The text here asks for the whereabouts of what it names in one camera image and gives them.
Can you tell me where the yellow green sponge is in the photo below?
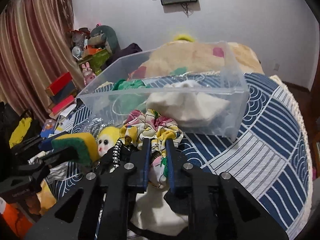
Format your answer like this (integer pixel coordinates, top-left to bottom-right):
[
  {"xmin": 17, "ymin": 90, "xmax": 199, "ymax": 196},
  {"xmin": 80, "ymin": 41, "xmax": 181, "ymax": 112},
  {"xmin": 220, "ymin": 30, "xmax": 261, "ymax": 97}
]
[{"xmin": 51, "ymin": 133, "xmax": 100, "ymax": 166}]

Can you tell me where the yellow hooded plush doll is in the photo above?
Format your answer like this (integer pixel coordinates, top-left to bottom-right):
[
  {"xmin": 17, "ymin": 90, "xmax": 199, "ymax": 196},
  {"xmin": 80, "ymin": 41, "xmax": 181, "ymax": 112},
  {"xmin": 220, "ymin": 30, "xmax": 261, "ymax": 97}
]
[{"xmin": 97, "ymin": 126, "xmax": 119, "ymax": 157}]

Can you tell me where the cream bag with black straps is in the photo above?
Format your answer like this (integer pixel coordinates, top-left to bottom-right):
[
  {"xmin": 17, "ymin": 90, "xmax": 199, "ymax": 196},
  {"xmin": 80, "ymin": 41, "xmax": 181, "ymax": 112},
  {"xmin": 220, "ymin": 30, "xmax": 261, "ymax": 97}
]
[{"xmin": 96, "ymin": 139, "xmax": 190, "ymax": 240}]

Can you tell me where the floral patterned cloth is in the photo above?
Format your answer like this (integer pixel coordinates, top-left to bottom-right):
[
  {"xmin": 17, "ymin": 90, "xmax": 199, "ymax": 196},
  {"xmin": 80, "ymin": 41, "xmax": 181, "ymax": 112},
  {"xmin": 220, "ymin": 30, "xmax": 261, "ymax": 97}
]
[{"xmin": 119, "ymin": 109, "xmax": 184, "ymax": 189}]

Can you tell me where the green knitted cloth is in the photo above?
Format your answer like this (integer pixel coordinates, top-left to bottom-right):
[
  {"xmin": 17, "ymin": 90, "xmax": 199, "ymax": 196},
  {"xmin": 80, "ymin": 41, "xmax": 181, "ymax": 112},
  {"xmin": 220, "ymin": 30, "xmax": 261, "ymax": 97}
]
[{"xmin": 109, "ymin": 79, "xmax": 150, "ymax": 116}]

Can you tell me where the white drawstring pouch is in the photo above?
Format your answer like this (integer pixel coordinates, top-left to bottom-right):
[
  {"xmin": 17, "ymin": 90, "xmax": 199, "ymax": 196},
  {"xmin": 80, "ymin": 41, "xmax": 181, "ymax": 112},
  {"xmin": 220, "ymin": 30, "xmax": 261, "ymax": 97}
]
[{"xmin": 146, "ymin": 80, "xmax": 230, "ymax": 127}]

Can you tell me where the clear plastic storage box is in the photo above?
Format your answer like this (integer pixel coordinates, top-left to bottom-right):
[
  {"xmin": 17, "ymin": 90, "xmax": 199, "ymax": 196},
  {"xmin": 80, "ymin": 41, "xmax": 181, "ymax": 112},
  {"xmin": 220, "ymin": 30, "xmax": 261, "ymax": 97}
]
[{"xmin": 78, "ymin": 41, "xmax": 249, "ymax": 140}]

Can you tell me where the red book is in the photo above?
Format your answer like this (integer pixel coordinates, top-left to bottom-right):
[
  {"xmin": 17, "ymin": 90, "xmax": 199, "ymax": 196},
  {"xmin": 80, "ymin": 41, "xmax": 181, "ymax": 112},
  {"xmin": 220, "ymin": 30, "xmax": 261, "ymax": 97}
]
[{"xmin": 50, "ymin": 95, "xmax": 75, "ymax": 116}]

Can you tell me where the red box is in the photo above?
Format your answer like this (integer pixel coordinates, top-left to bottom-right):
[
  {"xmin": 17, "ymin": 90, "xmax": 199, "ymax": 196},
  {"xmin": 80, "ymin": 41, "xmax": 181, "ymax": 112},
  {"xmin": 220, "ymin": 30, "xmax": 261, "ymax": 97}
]
[{"xmin": 45, "ymin": 72, "xmax": 72, "ymax": 96}]

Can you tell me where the pink rabbit figurine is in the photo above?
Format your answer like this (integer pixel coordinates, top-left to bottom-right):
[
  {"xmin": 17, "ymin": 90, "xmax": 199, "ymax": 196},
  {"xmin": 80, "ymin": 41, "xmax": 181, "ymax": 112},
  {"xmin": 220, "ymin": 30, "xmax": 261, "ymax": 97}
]
[{"xmin": 81, "ymin": 62, "xmax": 96, "ymax": 86}]

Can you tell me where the blue white patterned cloth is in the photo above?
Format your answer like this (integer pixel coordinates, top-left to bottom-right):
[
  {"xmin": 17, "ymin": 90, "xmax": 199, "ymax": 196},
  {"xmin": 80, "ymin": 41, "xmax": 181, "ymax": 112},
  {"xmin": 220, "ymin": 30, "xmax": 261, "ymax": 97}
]
[{"xmin": 47, "ymin": 72, "xmax": 313, "ymax": 240}]

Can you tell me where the green cardboard box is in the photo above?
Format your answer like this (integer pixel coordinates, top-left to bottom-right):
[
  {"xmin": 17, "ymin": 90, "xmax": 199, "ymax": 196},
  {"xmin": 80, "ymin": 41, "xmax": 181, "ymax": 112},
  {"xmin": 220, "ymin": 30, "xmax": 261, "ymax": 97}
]
[{"xmin": 84, "ymin": 49, "xmax": 112, "ymax": 75}]

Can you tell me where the striped brown curtain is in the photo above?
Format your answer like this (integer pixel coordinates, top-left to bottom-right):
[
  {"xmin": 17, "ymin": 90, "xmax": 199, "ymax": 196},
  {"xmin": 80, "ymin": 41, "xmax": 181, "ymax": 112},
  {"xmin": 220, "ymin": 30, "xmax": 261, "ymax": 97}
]
[{"xmin": 1, "ymin": 0, "xmax": 84, "ymax": 122}]

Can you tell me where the green plush neck pillow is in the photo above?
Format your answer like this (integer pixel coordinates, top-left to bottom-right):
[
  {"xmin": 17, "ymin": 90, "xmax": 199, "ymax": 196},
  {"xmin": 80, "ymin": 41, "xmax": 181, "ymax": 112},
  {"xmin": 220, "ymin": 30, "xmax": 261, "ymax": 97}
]
[{"xmin": 88, "ymin": 25, "xmax": 120, "ymax": 54}]

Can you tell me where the dark purple clothing pile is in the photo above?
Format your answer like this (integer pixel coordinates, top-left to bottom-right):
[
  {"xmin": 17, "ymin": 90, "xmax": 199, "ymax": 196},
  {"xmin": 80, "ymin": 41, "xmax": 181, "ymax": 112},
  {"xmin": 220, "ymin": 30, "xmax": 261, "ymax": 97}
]
[{"xmin": 100, "ymin": 43, "xmax": 142, "ymax": 71}]

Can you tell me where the beige patchwork blanket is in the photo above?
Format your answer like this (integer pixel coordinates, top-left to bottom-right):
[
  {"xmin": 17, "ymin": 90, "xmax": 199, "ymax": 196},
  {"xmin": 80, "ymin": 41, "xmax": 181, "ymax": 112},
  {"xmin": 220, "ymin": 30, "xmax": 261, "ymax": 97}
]
[{"xmin": 129, "ymin": 41, "xmax": 264, "ymax": 80}]

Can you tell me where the yellow plush toy behind blanket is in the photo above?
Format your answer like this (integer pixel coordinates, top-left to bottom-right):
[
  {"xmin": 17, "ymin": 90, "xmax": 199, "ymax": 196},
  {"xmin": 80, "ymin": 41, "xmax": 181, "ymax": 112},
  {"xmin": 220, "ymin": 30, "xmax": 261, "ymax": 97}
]
[{"xmin": 174, "ymin": 34, "xmax": 195, "ymax": 42}]

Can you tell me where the wall power outlet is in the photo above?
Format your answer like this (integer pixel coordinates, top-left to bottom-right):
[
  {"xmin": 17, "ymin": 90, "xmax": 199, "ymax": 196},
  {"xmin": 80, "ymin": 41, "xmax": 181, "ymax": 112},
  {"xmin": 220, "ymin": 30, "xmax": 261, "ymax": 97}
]
[{"xmin": 273, "ymin": 63, "xmax": 280, "ymax": 71}]

